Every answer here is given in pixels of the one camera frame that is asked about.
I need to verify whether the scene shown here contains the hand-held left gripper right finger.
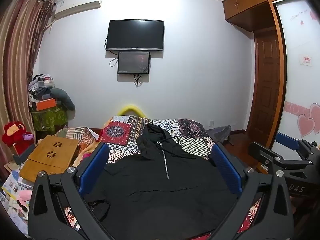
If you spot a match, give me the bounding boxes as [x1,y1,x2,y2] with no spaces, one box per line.
[209,142,293,240]

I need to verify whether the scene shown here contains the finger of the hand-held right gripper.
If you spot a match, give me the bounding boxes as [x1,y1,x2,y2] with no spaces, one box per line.
[247,141,314,178]
[275,132,320,157]

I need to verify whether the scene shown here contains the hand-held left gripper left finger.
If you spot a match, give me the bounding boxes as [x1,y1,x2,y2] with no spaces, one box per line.
[27,142,110,240]

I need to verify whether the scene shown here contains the black zip hoodie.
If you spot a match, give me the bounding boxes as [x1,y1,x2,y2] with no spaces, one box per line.
[84,124,240,240]

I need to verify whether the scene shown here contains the pile of clothes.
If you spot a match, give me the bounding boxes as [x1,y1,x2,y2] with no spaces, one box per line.
[27,74,56,110]

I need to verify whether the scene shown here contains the grey-blue backpack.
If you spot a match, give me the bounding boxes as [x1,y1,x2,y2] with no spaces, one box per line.
[206,125,233,142]

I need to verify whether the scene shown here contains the patchwork patterned blanket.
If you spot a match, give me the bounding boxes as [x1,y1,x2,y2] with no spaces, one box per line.
[64,116,265,239]

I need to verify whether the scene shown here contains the bamboo lap desk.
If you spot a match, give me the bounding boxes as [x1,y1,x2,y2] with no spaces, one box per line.
[19,135,80,183]

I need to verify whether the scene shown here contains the white sliding door with hearts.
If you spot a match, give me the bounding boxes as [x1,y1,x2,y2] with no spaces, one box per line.
[271,0,320,165]

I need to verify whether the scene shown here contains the brown wooden door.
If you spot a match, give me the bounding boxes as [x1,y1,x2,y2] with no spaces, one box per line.
[246,29,282,143]

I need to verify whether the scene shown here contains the yellow foam tube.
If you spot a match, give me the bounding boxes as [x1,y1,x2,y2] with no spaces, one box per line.
[117,104,148,118]

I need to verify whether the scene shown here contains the grey storage box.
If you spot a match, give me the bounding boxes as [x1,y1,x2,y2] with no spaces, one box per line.
[12,142,37,166]

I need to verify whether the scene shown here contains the grey plush pillow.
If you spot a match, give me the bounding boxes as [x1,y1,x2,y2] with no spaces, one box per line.
[50,87,76,113]

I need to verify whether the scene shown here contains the orange box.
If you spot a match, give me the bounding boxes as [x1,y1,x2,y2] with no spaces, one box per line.
[35,98,57,111]

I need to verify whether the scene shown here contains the pile of books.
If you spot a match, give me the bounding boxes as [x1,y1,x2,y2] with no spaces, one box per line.
[1,169,34,220]

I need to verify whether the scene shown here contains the red plush toy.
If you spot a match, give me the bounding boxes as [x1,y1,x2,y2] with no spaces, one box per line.
[2,121,34,147]

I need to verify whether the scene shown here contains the striped brown curtain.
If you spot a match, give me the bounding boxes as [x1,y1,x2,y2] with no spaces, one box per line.
[0,0,56,180]

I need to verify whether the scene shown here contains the wooden wardrobe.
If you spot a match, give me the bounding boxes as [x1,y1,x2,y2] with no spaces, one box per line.
[222,0,310,145]

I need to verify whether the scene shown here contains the white air conditioner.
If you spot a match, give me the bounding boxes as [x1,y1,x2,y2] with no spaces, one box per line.
[54,0,104,20]

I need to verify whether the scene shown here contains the small black wall monitor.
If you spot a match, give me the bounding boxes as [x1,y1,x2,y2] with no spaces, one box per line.
[117,51,151,75]

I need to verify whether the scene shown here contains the wall-mounted black television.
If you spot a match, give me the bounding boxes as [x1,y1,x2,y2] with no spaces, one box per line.
[105,19,165,52]

